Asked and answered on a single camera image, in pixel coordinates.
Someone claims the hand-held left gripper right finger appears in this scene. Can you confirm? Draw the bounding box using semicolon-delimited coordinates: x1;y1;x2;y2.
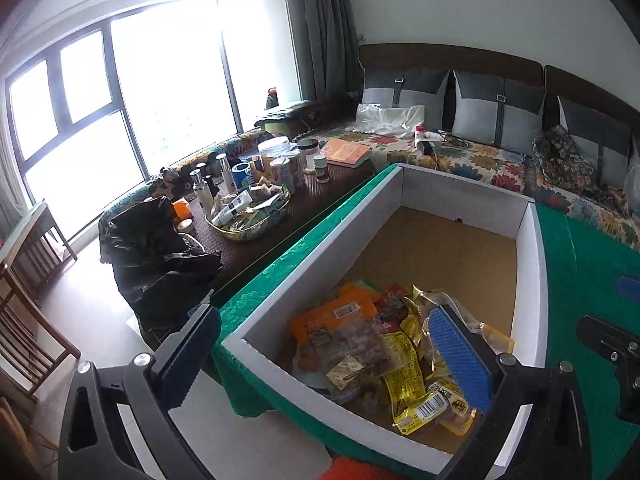
429;302;593;480

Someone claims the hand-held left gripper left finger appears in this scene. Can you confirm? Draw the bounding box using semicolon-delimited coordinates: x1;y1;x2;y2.
59;302;223;480

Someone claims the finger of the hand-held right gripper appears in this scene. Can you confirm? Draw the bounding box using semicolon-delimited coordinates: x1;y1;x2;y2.
576;314;632;367
616;274;640;303

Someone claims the clear yellow-bordered snack packet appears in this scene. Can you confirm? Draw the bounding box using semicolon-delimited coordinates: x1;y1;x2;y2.
465;320;516;356
425;377;481;436

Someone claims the small tan snack sachet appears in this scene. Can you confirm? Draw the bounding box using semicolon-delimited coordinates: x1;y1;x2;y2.
325;355;366;391

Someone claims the orange meat snack packet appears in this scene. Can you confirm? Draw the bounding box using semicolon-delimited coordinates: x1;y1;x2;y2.
289;282;396;376

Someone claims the white cardboard box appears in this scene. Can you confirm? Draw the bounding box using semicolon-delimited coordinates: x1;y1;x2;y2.
220;162;551;478

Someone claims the green tablecloth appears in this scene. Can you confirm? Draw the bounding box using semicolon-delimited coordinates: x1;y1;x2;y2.
210;162;640;480

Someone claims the black plastic bag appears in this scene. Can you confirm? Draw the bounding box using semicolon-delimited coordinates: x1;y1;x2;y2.
98;196;223;346

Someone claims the dark floral cloth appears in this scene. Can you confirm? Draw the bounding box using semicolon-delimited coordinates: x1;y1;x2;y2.
531;125;626;201

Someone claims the glass dish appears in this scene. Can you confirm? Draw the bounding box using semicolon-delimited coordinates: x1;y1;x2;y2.
205;185;292;243

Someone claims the white tube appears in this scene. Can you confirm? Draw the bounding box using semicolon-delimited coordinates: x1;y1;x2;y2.
211;191;256;226

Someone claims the grey two-tone pillow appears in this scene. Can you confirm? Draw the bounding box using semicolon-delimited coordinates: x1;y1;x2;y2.
557;95;633;191
357;67;451;131
450;70;547;153

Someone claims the orange red cloth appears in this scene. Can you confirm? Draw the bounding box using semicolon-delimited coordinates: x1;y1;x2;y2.
320;455;401;480

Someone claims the wooden chair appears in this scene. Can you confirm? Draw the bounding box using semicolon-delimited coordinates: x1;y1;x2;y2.
15;199;78;281
0;260;81;401

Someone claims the blue white can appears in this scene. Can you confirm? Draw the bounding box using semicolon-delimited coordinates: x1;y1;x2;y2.
231;161;252;196

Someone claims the silver spray bottle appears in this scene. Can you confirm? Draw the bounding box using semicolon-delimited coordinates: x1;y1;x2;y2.
215;152;233;196

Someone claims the beige tin can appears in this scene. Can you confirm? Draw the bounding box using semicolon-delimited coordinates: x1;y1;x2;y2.
270;157;296;193

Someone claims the clear jar white lid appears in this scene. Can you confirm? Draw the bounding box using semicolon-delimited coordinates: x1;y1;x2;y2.
256;137;296;176

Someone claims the orange book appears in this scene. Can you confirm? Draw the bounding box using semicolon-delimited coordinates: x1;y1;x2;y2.
317;139;373;168

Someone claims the jar with dark lid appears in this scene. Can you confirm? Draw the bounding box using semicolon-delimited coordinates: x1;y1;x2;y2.
296;137;321;173

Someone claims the white plastic bag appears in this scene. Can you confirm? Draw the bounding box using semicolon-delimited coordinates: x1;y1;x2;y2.
345;102;428;136

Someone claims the large window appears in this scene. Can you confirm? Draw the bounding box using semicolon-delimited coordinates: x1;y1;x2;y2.
0;0;281;241

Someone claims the brown headboard panel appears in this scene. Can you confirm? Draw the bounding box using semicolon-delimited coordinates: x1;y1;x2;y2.
357;42;545;111

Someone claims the grey curtain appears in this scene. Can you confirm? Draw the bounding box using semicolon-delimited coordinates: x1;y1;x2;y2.
280;0;366;106

